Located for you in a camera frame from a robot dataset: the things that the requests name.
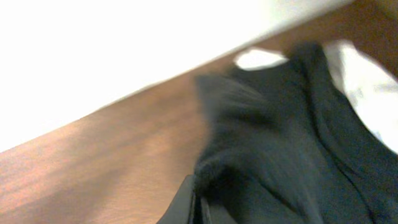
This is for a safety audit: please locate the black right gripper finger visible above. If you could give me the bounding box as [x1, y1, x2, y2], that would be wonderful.
[157, 175, 195, 224]

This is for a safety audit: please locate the dark green t-shirt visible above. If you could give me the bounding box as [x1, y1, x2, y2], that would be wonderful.
[193, 42, 397, 223]

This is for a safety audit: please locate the white crumpled garment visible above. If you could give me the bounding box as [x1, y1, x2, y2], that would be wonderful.
[233, 39, 398, 156]

